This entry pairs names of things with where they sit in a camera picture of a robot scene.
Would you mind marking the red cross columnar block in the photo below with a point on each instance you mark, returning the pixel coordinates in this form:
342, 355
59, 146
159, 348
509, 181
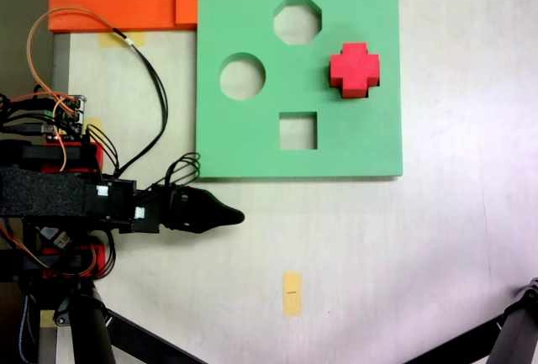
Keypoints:
355, 70

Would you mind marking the yellow tape piece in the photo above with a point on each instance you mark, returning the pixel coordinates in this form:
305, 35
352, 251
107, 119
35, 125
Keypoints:
47, 318
109, 40
94, 122

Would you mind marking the black camera tripod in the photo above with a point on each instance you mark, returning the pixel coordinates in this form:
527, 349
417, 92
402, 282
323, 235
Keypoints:
90, 330

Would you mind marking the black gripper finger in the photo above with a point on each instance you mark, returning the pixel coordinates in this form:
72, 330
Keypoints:
210, 222
202, 200

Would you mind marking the yellow tape strip with mark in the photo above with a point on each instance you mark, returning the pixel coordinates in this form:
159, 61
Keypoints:
292, 297

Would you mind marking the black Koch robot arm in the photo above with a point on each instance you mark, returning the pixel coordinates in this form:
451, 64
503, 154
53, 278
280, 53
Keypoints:
46, 193

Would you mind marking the green shape sorting board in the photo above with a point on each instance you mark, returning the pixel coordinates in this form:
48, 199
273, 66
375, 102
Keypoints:
252, 149

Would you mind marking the black notched tripod stack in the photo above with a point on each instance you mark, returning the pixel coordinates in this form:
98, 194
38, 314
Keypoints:
515, 330

